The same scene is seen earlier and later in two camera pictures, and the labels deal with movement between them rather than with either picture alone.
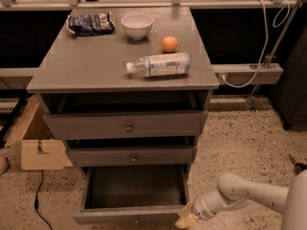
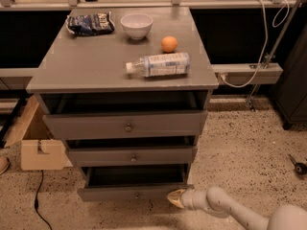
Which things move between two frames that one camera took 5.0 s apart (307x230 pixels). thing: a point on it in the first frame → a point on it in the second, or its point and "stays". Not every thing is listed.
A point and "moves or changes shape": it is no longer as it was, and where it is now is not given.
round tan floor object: x=4 y=164 stays
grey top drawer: x=127 y=125 stays
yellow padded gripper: x=201 y=207 → x=188 y=197
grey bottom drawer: x=140 y=194 moves or changes shape
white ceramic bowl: x=137 y=26 stays
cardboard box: x=39 y=149 stays
